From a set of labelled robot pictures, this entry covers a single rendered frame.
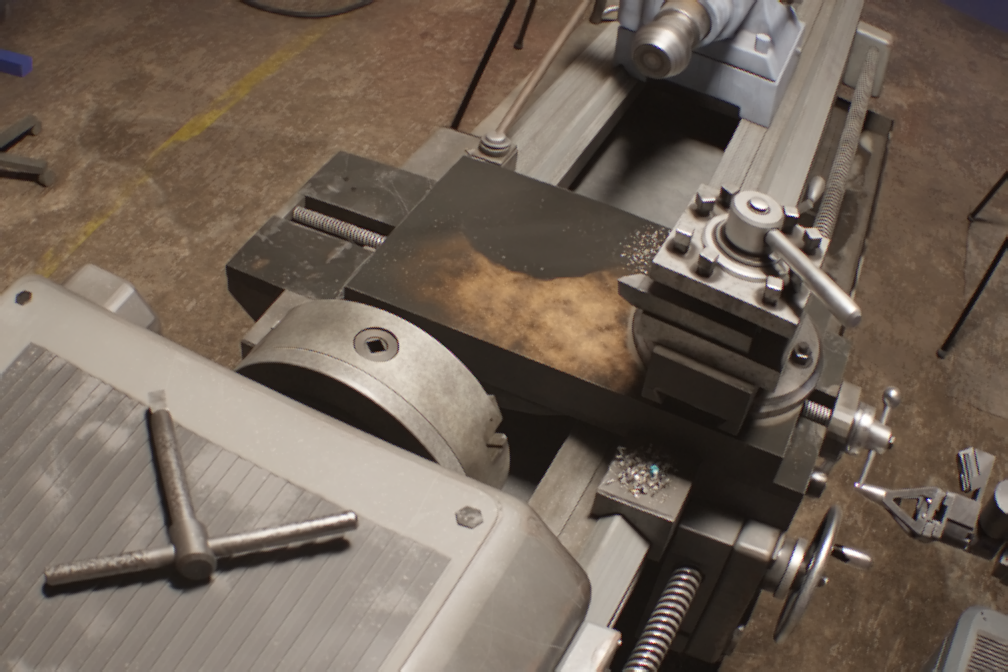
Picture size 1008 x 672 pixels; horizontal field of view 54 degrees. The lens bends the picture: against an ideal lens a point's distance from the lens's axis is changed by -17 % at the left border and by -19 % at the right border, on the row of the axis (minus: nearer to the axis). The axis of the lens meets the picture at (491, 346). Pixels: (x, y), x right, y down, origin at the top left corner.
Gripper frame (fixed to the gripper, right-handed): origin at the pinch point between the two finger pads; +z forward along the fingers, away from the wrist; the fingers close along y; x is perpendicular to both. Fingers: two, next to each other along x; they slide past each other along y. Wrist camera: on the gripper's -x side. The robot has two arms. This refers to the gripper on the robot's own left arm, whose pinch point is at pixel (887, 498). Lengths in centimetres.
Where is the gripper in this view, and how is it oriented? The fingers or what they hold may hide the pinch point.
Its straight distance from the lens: 148.1
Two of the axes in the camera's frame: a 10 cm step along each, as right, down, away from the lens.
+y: -1.8, -2.2, -9.6
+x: -3.9, 9.1, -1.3
